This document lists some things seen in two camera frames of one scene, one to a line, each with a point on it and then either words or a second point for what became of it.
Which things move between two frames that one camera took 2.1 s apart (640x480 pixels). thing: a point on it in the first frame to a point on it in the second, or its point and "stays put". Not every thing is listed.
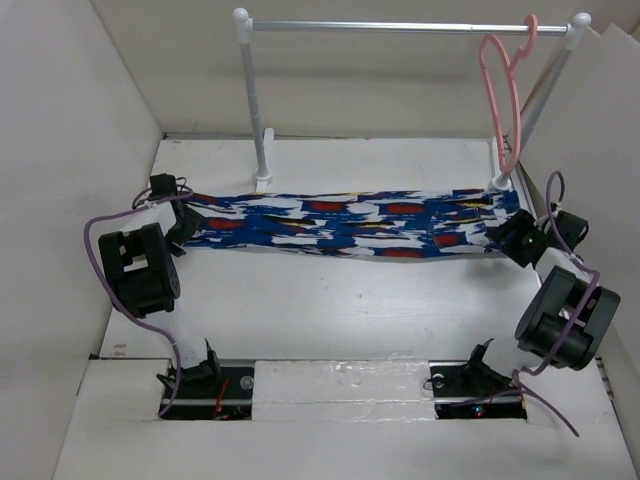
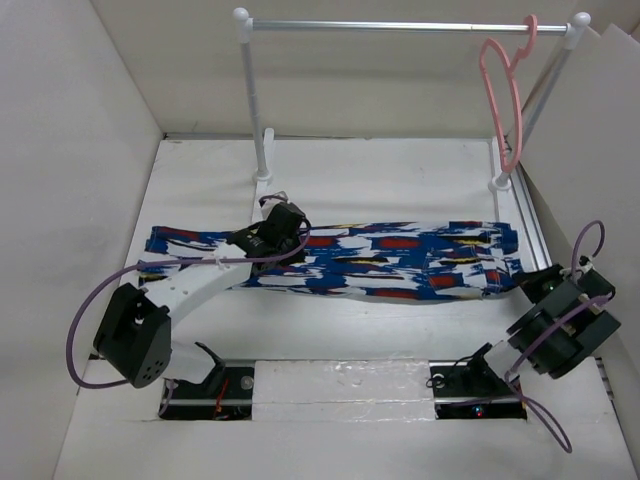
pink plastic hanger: x=487 y=40 stays put
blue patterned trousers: x=443 y=223 to x=410 y=260
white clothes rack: x=574 y=28 stays put
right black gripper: x=521 y=221 to x=528 y=280
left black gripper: x=192 y=223 to x=298 y=256
